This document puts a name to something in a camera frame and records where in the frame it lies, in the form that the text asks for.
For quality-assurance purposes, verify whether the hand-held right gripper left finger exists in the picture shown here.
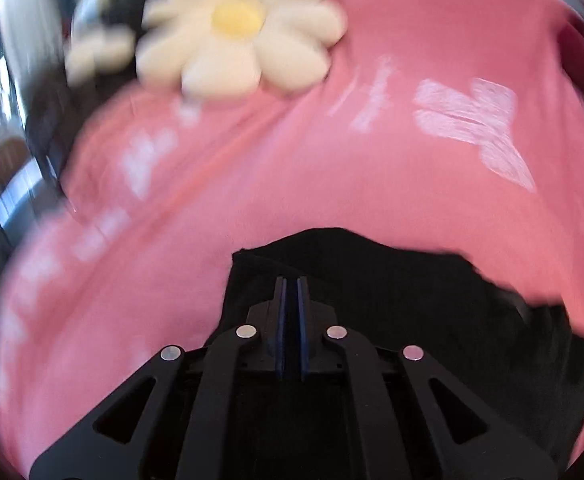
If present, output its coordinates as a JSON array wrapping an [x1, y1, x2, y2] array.
[[28, 276, 289, 480]]

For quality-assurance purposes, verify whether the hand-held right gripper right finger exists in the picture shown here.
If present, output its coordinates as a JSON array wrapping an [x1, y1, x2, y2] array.
[[297, 276, 559, 480]]

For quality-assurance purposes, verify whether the black small garment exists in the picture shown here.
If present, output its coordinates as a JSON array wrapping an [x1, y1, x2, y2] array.
[[203, 227, 584, 473]]

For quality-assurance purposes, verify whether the pink printed blanket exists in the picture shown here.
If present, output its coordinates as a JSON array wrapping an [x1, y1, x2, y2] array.
[[0, 0, 584, 480]]

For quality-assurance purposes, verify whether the large white daisy pillow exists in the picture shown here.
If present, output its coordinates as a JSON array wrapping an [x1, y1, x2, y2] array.
[[135, 0, 349, 102]]

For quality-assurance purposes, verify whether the small white daisy pillow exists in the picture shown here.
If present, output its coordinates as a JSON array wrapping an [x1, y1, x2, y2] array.
[[64, 25, 137, 87]]

